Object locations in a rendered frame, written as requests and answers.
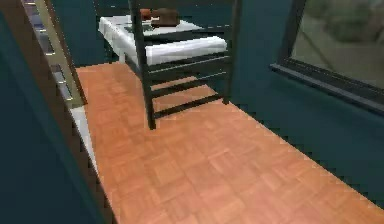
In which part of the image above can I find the brown framed room door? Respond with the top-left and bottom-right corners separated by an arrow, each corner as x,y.
19,0 -> 88,108

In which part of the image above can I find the red round food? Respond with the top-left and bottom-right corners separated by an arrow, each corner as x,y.
139,8 -> 153,22

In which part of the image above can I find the black slatted chair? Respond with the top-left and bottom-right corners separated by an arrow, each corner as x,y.
127,0 -> 243,131

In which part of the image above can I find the brown bread loaf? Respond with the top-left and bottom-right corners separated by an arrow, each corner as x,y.
150,7 -> 181,28

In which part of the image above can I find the white table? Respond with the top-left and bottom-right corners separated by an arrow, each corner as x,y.
98,14 -> 228,68

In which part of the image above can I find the black framed window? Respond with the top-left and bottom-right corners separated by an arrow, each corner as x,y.
269,0 -> 384,116

